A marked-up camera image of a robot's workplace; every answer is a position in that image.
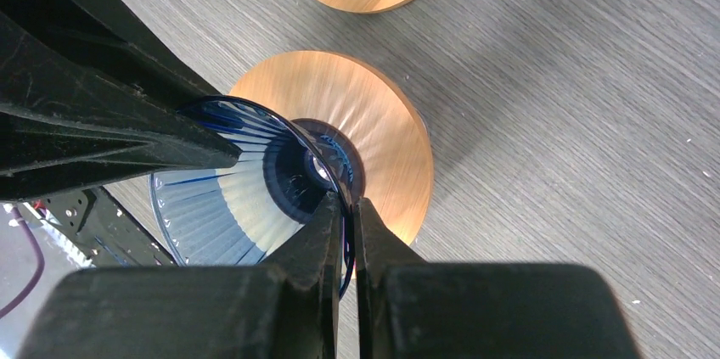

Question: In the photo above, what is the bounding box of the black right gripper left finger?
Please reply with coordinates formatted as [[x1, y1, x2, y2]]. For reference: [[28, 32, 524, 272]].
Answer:
[[19, 193, 342, 358]]

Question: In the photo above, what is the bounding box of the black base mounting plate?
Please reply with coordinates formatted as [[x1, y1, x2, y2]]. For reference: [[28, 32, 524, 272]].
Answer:
[[32, 187, 176, 267]]

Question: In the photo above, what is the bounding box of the blue glass dripper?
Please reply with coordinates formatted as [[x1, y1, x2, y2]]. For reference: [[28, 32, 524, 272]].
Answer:
[[149, 96, 366, 291]]

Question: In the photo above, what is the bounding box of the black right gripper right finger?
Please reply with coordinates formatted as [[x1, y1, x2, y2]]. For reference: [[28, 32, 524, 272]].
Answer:
[[353, 199, 641, 358]]

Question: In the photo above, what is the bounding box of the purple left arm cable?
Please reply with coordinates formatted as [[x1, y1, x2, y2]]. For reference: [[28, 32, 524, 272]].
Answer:
[[0, 205, 46, 321]]

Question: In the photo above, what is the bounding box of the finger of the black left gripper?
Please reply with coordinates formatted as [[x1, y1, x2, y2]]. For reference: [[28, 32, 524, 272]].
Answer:
[[1, 0, 239, 201]]

